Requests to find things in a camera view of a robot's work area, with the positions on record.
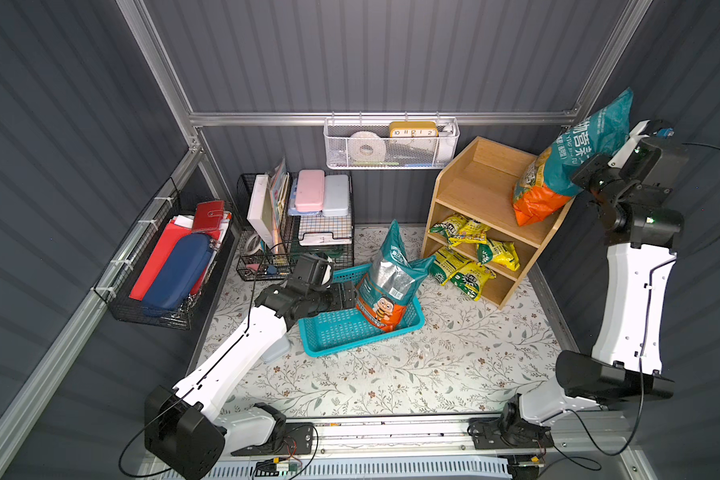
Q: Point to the yellow green bag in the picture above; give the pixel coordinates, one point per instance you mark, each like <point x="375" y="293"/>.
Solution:
<point x="446" y="263"/>
<point x="472" y="278"/>
<point x="458" y="229"/>
<point x="500" y="253"/>

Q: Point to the dark red notebook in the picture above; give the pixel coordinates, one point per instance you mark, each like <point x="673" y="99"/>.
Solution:
<point x="208" y="216"/>

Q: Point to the yellow digital clock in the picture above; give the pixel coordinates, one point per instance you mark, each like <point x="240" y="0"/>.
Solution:
<point x="413" y="129"/>

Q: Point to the black wire desk organizer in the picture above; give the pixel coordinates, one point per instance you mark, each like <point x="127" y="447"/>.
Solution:
<point x="257" y="262"/>

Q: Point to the white wire wall basket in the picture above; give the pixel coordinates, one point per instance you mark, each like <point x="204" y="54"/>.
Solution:
<point x="402" y="153"/>

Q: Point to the light blue pencil case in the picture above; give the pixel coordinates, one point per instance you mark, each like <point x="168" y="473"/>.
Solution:
<point x="336" y="196"/>

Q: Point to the black wire wall basket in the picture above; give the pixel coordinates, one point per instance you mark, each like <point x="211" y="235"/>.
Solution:
<point x="114" y="285"/>

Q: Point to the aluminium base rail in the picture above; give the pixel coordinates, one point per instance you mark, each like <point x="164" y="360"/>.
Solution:
<point x="443" y="445"/>

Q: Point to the wooden shelf unit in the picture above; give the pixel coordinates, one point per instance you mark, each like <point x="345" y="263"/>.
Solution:
<point x="478" y="183"/>

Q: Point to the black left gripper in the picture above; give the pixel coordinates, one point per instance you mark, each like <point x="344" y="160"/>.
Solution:
<point x="342" y="294"/>

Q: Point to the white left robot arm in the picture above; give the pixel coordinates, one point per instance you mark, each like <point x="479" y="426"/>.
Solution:
<point x="181" y="424"/>

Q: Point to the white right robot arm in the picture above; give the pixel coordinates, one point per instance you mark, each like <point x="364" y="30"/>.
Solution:
<point x="625" y="363"/>

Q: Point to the teal fertilizer bag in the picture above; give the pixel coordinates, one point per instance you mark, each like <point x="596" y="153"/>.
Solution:
<point x="546" y="184"/>
<point x="386" y="290"/>

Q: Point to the checkered cloth pouch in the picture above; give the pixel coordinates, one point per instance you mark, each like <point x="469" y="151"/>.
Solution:
<point x="319" y="230"/>

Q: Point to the pink pencil case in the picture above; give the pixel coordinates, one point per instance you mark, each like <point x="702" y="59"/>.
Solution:
<point x="310" y="191"/>

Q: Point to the teal plastic basket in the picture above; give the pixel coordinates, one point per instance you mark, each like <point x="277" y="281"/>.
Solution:
<point x="333" y="332"/>

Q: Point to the red folder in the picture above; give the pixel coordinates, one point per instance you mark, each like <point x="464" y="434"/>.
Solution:
<point x="179" y="227"/>

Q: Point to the light blue plastic case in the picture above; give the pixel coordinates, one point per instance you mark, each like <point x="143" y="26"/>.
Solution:
<point x="277" y="350"/>

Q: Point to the white canvas board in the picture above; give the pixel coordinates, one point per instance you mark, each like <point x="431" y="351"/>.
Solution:
<point x="261" y="213"/>

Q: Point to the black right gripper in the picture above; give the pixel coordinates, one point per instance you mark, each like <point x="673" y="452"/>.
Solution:
<point x="592" y="182"/>

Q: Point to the blue zip pouch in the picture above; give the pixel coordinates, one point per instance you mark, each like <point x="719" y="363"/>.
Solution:
<point x="184" y="267"/>

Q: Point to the white tape roll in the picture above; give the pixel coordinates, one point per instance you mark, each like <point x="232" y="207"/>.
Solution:
<point x="366" y="147"/>

